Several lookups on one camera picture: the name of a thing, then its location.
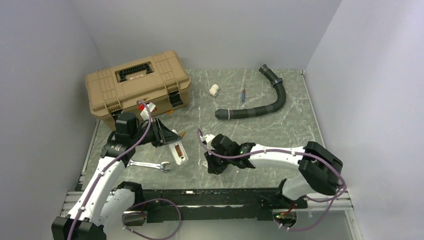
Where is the black corrugated hose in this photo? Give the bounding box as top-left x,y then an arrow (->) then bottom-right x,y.
214,64 -> 287,120

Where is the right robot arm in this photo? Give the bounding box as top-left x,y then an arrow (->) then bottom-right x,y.
198,133 -> 346,208

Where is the blue red pen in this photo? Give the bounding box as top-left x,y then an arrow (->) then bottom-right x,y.
241,88 -> 246,103

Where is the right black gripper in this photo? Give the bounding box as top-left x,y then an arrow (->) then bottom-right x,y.
204,147 -> 233,175

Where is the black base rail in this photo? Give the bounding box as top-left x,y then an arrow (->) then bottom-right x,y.
126,187 -> 307,223

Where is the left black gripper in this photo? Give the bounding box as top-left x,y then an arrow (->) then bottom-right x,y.
130,117 -> 182,148

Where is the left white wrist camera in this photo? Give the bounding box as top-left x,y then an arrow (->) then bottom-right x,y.
138,102 -> 157,120

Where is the tan plastic toolbox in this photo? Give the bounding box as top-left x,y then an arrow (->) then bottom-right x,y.
85,50 -> 192,131

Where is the white remote control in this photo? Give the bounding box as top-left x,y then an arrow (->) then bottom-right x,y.
167,129 -> 188,166

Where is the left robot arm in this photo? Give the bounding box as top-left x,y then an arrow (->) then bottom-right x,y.
51,112 -> 181,240

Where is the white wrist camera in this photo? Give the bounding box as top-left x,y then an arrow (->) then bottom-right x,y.
138,102 -> 157,120
202,134 -> 215,149

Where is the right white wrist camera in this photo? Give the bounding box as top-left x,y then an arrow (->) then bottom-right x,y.
202,134 -> 215,149

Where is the silver open-end wrench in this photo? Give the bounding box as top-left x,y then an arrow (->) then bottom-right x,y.
127,159 -> 171,173

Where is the white pipe fitting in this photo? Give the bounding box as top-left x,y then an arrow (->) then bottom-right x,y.
209,84 -> 220,97

